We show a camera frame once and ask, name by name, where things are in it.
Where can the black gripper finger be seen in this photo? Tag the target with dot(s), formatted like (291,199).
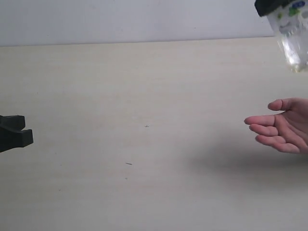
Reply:
(265,7)
(16,122)
(12,138)

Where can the person's open hand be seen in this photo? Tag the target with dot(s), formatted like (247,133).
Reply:
(287,131)

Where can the blue white label bottle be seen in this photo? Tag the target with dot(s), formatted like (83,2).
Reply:
(289,22)

